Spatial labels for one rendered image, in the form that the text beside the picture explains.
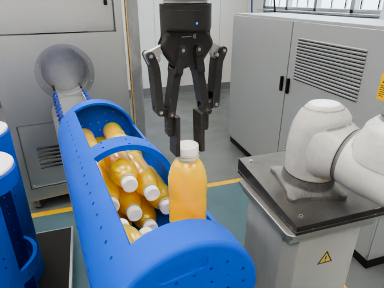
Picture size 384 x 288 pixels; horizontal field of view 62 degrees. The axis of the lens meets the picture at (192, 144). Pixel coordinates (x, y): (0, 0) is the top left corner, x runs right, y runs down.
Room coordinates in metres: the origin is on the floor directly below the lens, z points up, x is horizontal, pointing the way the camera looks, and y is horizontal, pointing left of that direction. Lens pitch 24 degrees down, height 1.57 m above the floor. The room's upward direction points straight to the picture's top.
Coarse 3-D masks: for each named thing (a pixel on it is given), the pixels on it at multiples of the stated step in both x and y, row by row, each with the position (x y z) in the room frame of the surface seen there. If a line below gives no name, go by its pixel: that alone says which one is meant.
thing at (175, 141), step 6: (174, 120) 0.48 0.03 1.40; (174, 126) 0.48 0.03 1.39; (180, 126) 0.48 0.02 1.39; (174, 132) 0.48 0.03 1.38; (180, 132) 0.48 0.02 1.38; (174, 138) 0.48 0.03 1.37; (180, 138) 0.48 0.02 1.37; (174, 144) 0.48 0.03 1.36; (180, 144) 0.48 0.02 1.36; (174, 150) 0.48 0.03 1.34; (180, 150) 0.48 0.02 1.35
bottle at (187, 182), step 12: (180, 168) 0.48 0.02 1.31; (192, 168) 0.48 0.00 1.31; (204, 168) 0.49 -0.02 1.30; (168, 180) 0.49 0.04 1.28; (180, 180) 0.47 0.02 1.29; (192, 180) 0.47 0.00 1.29; (204, 180) 0.48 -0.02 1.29; (180, 192) 0.47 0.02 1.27; (192, 192) 0.46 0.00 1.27; (204, 192) 0.48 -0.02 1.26; (180, 204) 0.47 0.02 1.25; (192, 204) 0.47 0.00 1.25; (204, 204) 0.48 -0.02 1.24; (180, 216) 0.47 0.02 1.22; (192, 216) 0.47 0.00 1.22; (204, 216) 0.48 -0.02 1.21
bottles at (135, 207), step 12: (120, 192) 0.74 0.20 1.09; (132, 192) 0.74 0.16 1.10; (168, 192) 0.76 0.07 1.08; (120, 204) 0.71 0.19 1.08; (132, 204) 0.70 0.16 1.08; (144, 204) 0.76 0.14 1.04; (156, 204) 0.73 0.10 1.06; (168, 204) 0.72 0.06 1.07; (120, 216) 0.72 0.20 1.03; (132, 216) 0.67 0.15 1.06; (144, 216) 0.72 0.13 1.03; (156, 216) 0.75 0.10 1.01; (144, 228) 0.60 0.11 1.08
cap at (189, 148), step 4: (184, 140) 0.51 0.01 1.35; (188, 140) 0.51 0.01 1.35; (184, 144) 0.50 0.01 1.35; (188, 144) 0.50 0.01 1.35; (192, 144) 0.50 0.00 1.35; (196, 144) 0.50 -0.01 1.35; (184, 148) 0.48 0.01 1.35; (188, 148) 0.48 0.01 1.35; (192, 148) 0.48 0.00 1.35; (196, 148) 0.49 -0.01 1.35; (184, 152) 0.48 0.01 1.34; (188, 152) 0.48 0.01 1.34; (192, 152) 0.48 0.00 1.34; (196, 152) 0.49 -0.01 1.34; (180, 156) 0.48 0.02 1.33; (184, 156) 0.48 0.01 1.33; (188, 156) 0.48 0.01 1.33; (192, 156) 0.48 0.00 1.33; (196, 156) 0.49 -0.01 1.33
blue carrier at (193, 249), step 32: (64, 128) 1.02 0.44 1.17; (96, 128) 1.15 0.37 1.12; (128, 128) 1.21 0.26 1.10; (64, 160) 0.87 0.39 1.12; (96, 160) 0.71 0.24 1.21; (160, 160) 0.78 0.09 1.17; (96, 192) 0.58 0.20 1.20; (96, 224) 0.49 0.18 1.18; (160, 224) 0.74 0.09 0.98; (192, 224) 0.43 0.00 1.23; (96, 256) 0.43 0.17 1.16; (128, 256) 0.38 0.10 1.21; (160, 256) 0.36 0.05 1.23; (192, 256) 0.38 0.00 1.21; (224, 256) 0.40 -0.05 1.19
